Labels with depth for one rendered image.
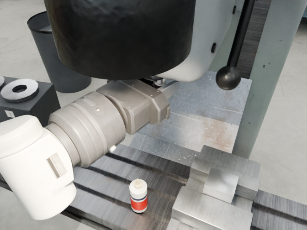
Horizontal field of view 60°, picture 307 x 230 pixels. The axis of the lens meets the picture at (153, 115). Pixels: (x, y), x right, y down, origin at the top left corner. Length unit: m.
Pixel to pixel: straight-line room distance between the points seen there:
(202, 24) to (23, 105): 0.53
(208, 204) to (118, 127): 0.29
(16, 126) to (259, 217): 0.57
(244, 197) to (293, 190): 1.37
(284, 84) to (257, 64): 2.11
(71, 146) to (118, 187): 0.39
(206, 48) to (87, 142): 0.18
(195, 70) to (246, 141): 0.71
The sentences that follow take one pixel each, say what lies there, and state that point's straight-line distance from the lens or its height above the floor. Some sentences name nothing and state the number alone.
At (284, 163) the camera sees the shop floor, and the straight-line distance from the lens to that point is 2.13.
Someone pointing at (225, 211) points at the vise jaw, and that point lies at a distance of 0.58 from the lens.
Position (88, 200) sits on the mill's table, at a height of 0.90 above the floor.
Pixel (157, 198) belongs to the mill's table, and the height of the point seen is 0.90.
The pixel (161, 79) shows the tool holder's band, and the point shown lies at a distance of 0.43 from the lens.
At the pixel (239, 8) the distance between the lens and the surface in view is 0.48.
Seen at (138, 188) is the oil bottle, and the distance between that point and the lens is 0.61.
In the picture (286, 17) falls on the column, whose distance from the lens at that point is 0.76.
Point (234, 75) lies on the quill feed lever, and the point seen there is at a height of 1.34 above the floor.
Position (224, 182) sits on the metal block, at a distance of 0.58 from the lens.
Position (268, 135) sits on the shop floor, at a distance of 2.28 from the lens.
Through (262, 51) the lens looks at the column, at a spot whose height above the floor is 1.16.
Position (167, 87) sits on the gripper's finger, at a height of 1.25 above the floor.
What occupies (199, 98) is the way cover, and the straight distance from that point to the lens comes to 0.86.
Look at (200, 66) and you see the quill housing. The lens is 0.32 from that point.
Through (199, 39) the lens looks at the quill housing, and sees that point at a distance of 0.30.
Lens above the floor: 1.51
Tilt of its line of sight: 42 degrees down
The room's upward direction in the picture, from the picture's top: straight up
